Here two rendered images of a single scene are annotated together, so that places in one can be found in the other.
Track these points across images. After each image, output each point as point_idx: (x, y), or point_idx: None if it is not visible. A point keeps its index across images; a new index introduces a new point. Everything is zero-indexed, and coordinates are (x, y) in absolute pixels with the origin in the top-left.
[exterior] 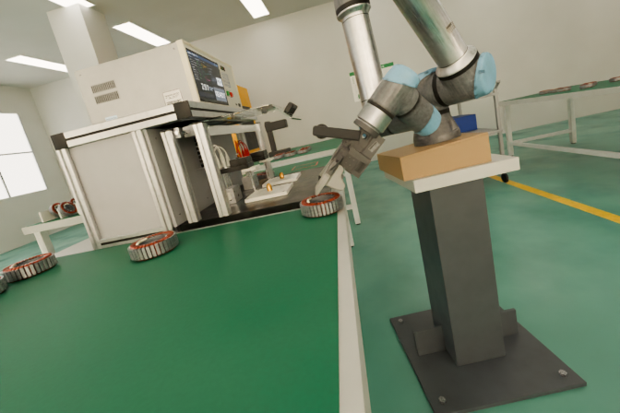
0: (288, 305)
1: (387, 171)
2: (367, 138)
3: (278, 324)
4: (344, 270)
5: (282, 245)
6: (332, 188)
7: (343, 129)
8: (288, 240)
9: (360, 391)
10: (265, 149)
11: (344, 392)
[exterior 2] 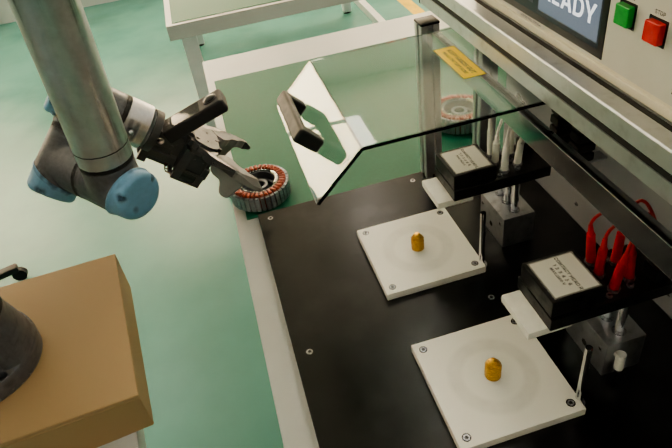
0: (247, 101)
1: (140, 352)
2: (158, 138)
3: (247, 94)
4: (219, 122)
5: (282, 137)
6: (275, 293)
7: (182, 110)
8: (280, 144)
9: (208, 87)
10: (543, 290)
11: (213, 86)
